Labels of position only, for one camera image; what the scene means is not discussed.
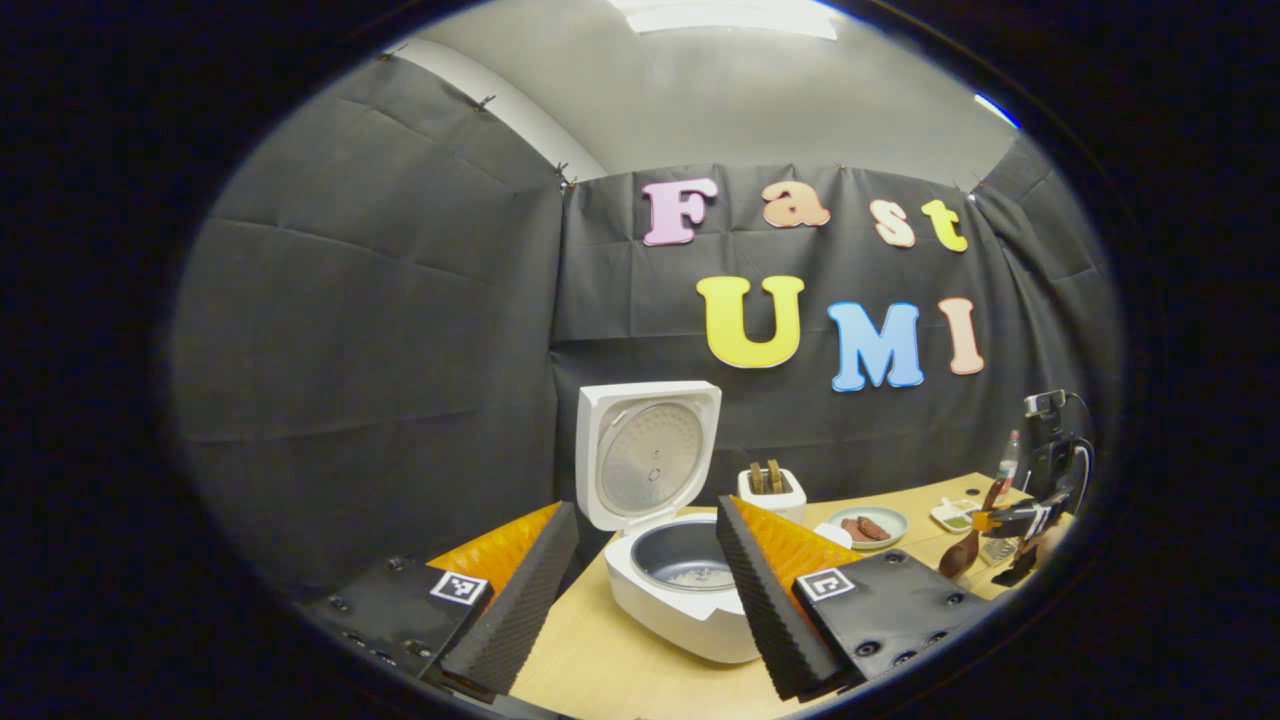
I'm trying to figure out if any white toaster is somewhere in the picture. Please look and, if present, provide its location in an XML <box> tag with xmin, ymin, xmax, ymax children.
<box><xmin>737</xmin><ymin>468</ymin><xmax>807</xmax><ymax>526</ymax></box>

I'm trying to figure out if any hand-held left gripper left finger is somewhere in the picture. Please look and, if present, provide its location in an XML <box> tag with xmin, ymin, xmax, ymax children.
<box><xmin>300</xmin><ymin>500</ymin><xmax>583</xmax><ymax>698</ymax></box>

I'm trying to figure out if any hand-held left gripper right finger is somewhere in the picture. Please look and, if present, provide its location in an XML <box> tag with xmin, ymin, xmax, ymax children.
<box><xmin>715</xmin><ymin>495</ymin><xmax>991</xmax><ymax>701</ymax></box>

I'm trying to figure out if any black camera cable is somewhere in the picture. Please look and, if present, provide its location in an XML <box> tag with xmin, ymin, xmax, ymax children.
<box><xmin>1062</xmin><ymin>393</ymin><xmax>1098</xmax><ymax>501</ymax></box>

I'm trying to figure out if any ceiling light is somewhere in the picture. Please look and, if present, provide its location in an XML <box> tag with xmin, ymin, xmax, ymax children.
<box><xmin>610</xmin><ymin>0</ymin><xmax>841</xmax><ymax>41</ymax></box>

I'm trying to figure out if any light green plate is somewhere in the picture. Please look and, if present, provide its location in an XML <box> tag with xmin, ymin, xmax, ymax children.
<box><xmin>826</xmin><ymin>506</ymin><xmax>909</xmax><ymax>551</ymax></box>

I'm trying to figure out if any brown wooden spoon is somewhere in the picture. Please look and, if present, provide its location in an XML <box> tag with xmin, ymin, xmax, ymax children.
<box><xmin>938</xmin><ymin>478</ymin><xmax>1006</xmax><ymax>581</ymax></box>

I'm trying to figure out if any white rice cooker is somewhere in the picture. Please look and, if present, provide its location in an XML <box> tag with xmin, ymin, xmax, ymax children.
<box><xmin>576</xmin><ymin>380</ymin><xmax>791</xmax><ymax>664</ymax></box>

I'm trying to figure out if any clear water bottle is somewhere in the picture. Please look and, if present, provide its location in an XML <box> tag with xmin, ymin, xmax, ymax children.
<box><xmin>995</xmin><ymin>430</ymin><xmax>1023</xmax><ymax>501</ymax></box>

